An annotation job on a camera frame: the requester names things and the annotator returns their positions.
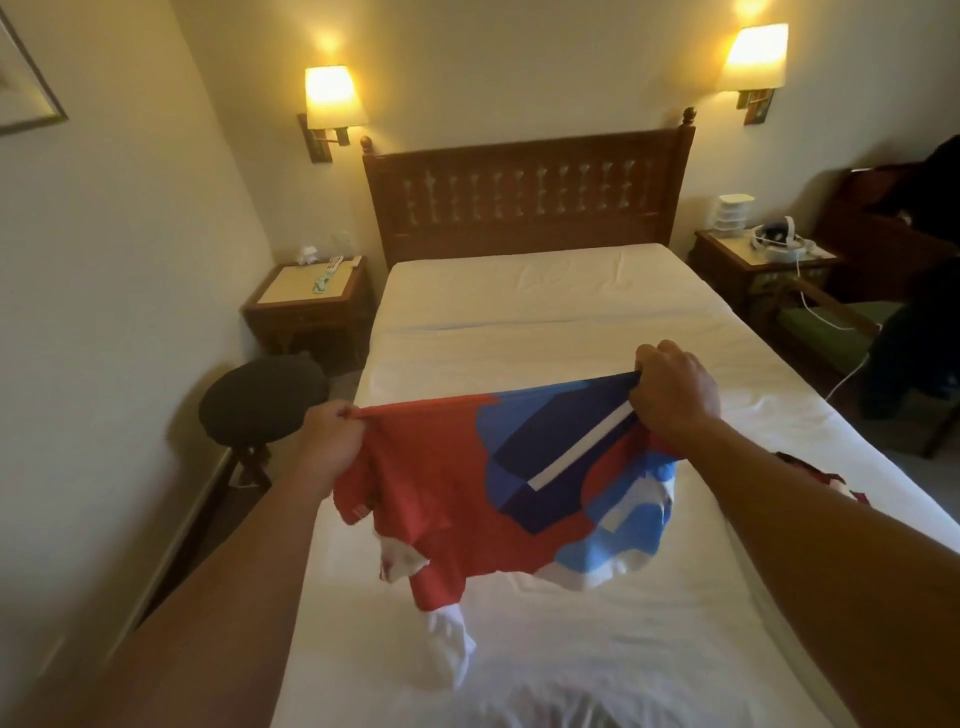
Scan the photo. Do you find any person's left hand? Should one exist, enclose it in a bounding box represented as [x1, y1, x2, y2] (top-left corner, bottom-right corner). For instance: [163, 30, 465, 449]
[285, 399, 371, 500]

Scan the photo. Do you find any person's right hand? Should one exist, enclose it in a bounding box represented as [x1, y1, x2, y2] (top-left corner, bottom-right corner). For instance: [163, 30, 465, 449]
[625, 337, 726, 455]

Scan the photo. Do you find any red blue white jersey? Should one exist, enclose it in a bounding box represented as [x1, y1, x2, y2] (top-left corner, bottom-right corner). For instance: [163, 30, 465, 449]
[331, 369, 686, 692]

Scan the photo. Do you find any person's left forearm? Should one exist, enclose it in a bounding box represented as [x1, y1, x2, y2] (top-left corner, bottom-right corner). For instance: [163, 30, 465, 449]
[22, 477, 332, 728]

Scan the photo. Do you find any person's right forearm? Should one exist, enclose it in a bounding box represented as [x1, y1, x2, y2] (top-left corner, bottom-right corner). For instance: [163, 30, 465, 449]
[678, 417, 960, 728]

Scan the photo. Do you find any black round stool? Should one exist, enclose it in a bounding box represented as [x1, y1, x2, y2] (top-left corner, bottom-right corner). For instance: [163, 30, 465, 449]
[196, 352, 333, 492]

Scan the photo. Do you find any wooden nightstand with remote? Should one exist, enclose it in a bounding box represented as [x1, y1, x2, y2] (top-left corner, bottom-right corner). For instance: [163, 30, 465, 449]
[241, 253, 377, 365]

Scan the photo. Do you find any wooden nightstand with phone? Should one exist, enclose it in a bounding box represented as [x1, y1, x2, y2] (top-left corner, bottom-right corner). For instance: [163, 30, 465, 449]
[688, 226, 843, 320]

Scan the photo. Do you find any white bed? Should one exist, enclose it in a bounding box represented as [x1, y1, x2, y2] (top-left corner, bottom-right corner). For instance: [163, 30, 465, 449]
[270, 241, 960, 728]

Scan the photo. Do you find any white remote control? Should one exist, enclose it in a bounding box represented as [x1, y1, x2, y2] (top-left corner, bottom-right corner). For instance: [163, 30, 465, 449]
[309, 253, 348, 297]

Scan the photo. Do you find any green wooden armchair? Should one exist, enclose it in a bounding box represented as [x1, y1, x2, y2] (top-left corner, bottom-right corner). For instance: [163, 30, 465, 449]
[777, 157, 960, 386]

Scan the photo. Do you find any white cups stack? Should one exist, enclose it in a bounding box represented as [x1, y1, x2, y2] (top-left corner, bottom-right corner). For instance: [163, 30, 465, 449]
[706, 190, 759, 240]

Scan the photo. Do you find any wooden headboard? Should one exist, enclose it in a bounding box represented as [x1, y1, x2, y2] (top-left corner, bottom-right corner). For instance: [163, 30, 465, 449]
[358, 106, 701, 272]

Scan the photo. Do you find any black garment on chair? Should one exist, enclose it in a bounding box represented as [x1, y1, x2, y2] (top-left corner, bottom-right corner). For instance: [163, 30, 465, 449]
[858, 132, 960, 425]

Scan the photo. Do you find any white charger cable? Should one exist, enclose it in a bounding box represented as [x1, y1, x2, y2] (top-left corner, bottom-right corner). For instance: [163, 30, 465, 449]
[792, 252, 875, 404]

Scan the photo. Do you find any glowing wall lamp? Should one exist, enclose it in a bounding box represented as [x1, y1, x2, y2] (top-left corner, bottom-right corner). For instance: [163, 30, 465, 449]
[718, 21, 794, 128]
[294, 63, 371, 165]

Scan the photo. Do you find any framed wall picture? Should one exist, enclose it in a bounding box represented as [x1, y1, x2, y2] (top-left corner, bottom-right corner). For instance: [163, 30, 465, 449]
[0, 6, 71, 138]

